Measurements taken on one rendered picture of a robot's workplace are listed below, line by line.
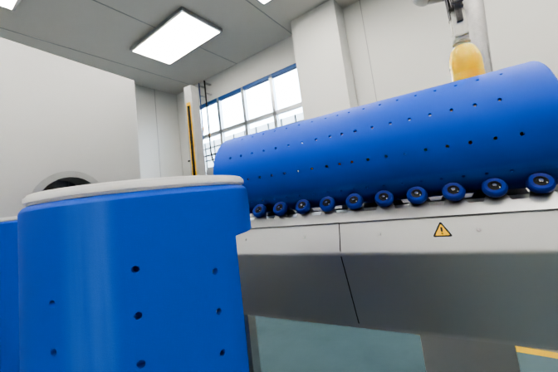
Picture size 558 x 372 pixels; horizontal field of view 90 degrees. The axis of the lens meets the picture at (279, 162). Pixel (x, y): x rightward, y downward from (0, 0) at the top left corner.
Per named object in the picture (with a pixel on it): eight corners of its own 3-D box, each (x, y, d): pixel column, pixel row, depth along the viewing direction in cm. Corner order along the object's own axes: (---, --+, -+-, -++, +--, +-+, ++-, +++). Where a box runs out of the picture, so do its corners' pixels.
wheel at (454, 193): (438, 197, 64) (437, 192, 63) (448, 183, 65) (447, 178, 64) (458, 205, 61) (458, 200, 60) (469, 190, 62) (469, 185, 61)
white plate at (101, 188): (70, 177, 22) (70, 192, 22) (279, 173, 44) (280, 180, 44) (-2, 204, 38) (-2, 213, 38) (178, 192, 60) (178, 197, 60)
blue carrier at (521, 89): (261, 213, 114) (256, 146, 120) (540, 188, 73) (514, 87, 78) (212, 216, 89) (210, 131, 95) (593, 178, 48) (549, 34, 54)
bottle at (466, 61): (487, 112, 73) (473, 45, 74) (496, 105, 66) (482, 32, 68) (456, 118, 75) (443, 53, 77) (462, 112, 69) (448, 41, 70)
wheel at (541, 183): (521, 189, 57) (521, 183, 56) (531, 173, 58) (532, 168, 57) (549, 198, 54) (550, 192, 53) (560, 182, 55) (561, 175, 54)
